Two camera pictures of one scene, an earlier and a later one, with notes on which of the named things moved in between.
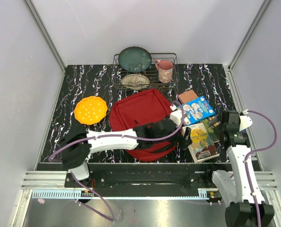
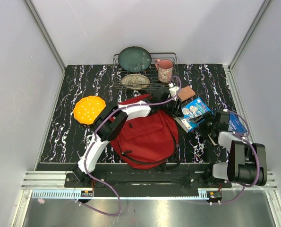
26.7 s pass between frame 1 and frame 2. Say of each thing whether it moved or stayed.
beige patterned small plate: stayed
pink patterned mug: stayed
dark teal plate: stayed
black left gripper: moved
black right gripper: moved
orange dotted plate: stayed
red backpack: moved
